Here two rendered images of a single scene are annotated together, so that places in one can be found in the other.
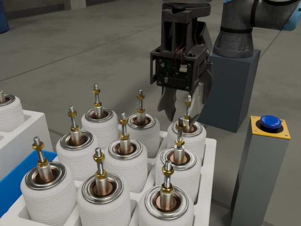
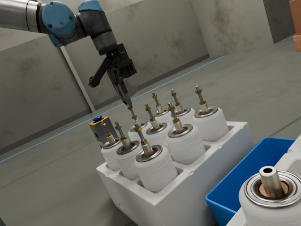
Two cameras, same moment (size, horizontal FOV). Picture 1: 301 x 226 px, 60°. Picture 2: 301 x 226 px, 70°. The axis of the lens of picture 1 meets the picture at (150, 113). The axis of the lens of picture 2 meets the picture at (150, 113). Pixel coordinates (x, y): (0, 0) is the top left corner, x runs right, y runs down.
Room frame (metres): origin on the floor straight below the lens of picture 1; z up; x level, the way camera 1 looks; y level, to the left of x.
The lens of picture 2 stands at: (0.94, 0.53, 0.48)
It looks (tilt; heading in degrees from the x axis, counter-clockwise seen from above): 14 degrees down; 224
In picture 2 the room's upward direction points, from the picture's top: 23 degrees counter-clockwise
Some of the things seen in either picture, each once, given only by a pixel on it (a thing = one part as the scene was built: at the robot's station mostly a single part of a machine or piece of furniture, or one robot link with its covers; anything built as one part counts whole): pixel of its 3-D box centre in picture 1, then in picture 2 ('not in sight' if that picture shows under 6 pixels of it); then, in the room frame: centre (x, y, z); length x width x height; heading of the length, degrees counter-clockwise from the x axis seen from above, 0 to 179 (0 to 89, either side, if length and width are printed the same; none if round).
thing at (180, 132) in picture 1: (180, 134); (132, 112); (0.42, -0.06, 0.31); 0.01 x 0.01 x 0.08
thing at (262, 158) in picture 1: (253, 182); (114, 152); (0.45, -0.24, 0.16); 0.07 x 0.07 x 0.31; 75
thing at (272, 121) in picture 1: (269, 123); (97, 119); (0.45, -0.24, 0.32); 0.04 x 0.04 x 0.02
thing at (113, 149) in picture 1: (125, 149); (156, 128); (0.45, 0.06, 0.25); 0.08 x 0.08 x 0.01
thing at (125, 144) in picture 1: (125, 144); (155, 125); (0.45, 0.06, 0.26); 0.02 x 0.02 x 0.03
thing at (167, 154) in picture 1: (178, 158); (138, 127); (0.42, -0.06, 0.25); 0.08 x 0.08 x 0.01
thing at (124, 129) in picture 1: (124, 128); (150, 114); (0.45, 0.06, 0.30); 0.01 x 0.01 x 0.08
